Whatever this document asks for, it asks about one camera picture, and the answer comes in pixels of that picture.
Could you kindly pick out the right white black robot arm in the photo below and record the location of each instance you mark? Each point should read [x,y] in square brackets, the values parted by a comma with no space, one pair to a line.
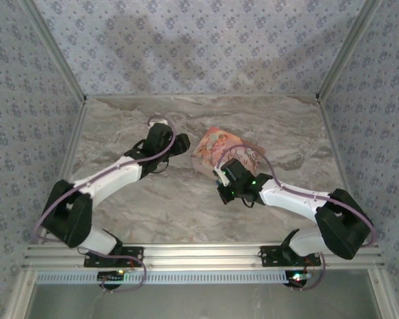
[345,222]

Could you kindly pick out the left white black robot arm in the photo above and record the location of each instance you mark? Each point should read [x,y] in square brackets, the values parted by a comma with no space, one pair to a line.
[113,176]

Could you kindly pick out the aluminium front cross beam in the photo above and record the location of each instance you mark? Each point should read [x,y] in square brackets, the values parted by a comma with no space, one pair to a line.
[199,256]

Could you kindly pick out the black controller board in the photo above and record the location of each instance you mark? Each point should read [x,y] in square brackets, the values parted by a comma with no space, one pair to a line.
[297,280]
[109,276]

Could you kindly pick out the grey metal panel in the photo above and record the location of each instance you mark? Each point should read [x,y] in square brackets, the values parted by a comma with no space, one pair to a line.
[199,302]

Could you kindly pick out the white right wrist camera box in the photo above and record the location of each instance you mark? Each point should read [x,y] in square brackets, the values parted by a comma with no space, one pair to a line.
[221,176]

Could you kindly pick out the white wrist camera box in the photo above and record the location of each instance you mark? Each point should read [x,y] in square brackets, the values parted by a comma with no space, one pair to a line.
[221,176]
[158,121]

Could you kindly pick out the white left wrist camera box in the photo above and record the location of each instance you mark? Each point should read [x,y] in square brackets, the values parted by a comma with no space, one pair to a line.
[158,121]

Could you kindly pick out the aluminium table back rail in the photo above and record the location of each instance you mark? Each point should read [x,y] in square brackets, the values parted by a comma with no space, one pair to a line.
[186,96]

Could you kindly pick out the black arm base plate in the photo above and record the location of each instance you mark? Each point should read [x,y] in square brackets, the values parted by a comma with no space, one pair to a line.
[269,257]
[133,256]

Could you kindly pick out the aluminium table side rail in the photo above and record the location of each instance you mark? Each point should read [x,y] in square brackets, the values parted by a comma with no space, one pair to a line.
[72,143]
[333,143]

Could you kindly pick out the aluminium slanted frame post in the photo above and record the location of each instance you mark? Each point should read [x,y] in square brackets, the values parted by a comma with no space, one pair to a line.
[56,46]
[346,46]

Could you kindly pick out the aluminium lower frame post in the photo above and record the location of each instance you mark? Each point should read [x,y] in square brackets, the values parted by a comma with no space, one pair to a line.
[385,299]
[18,299]

